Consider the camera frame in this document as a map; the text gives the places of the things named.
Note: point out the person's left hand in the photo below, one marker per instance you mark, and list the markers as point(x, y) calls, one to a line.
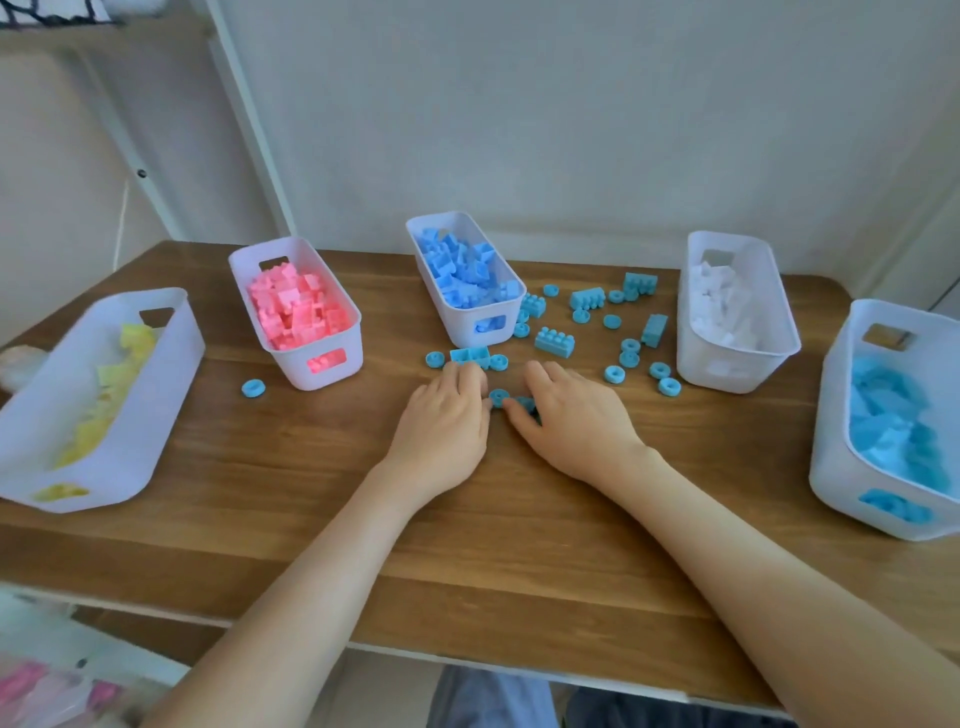
point(442, 435)

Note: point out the person's right hand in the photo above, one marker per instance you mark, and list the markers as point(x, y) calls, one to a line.
point(585, 435)

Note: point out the person's left thumb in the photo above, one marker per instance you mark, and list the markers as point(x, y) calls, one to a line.
point(487, 416)

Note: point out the person's right thumb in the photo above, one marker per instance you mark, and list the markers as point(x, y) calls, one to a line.
point(522, 421)

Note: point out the small blue toy piece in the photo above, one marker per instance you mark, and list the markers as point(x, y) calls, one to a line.
point(526, 403)

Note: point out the person's left forearm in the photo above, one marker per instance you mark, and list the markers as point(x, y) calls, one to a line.
point(300, 607)

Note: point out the person's right forearm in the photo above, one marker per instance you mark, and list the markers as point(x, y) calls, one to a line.
point(757, 592)

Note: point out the long blue toy brick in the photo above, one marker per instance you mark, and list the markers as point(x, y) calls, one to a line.
point(555, 342)
point(470, 356)
point(587, 298)

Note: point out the white bin with blue bricks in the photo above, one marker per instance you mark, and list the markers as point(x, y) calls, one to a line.
point(457, 324)

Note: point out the scattered group of blue rings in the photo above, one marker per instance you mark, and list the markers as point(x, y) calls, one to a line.
point(614, 374)

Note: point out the small blue toy brick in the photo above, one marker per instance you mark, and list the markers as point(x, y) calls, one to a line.
point(533, 304)

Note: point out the pile of blue toy bricks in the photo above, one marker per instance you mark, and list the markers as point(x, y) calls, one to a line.
point(461, 270)

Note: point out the narrow blue toy brick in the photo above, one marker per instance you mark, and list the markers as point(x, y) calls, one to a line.
point(654, 330)

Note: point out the white bin with pink bricks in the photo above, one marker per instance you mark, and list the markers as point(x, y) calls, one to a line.
point(330, 375)

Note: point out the pile of pink toy bricks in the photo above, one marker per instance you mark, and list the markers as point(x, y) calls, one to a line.
point(296, 307)

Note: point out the pile of white toy bricks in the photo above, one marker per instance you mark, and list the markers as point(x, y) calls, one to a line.
point(724, 300)

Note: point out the person's trousers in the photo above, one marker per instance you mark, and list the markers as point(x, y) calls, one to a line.
point(487, 701)

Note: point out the large white plastic bin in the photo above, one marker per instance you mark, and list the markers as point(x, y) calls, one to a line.
point(832, 420)

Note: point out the white bin with yellow bricks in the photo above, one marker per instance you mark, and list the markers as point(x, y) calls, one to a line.
point(150, 375)

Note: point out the pile of light blue pieces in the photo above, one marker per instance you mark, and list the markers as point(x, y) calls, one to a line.
point(892, 427)

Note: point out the pile of yellow toy bricks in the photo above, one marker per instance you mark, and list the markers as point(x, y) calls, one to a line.
point(112, 382)

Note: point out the white metal diagonal brace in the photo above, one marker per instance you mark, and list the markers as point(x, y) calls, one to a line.
point(131, 150)

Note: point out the white lower shelf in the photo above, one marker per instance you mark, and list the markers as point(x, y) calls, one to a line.
point(90, 637)

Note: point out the beige fluffy toy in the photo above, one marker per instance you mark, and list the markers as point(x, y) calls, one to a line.
point(19, 369)

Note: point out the pink plastic package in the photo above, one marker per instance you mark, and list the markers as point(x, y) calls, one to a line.
point(37, 690)

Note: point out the wooden shelf board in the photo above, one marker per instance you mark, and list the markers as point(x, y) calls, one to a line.
point(97, 36)

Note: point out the black and white patterned cloth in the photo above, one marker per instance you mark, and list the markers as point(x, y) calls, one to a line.
point(45, 11)

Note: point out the white metal shelf post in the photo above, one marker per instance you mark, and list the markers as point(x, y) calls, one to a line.
point(251, 127)

